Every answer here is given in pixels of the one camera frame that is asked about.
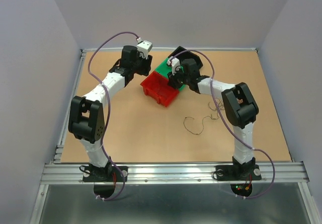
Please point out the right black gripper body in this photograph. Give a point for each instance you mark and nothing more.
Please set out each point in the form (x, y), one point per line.
(178, 79)

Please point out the black storage bin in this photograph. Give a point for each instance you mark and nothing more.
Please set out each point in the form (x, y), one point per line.
(183, 54)

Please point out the aluminium front rail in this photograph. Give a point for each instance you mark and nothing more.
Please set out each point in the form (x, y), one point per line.
(140, 174)

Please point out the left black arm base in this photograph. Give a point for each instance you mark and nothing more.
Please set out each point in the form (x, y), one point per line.
(108, 181)

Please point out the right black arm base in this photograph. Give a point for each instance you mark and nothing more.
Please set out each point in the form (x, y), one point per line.
(242, 179)

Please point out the green storage bin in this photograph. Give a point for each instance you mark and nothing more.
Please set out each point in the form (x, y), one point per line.
(163, 69)

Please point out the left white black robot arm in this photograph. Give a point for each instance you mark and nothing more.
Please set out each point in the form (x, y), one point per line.
(86, 118)

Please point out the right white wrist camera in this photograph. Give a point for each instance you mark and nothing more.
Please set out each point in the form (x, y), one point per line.
(174, 63)

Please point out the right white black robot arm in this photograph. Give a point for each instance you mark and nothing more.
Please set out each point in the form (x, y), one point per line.
(239, 105)

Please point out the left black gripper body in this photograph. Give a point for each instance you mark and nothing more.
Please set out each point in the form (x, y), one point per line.
(142, 65)

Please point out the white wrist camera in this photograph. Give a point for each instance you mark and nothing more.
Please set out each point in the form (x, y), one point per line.
(144, 47)
(174, 63)

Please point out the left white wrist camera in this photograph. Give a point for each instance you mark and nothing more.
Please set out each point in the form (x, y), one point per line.
(144, 47)

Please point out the red storage bin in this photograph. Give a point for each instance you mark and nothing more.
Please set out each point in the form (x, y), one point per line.
(156, 86)

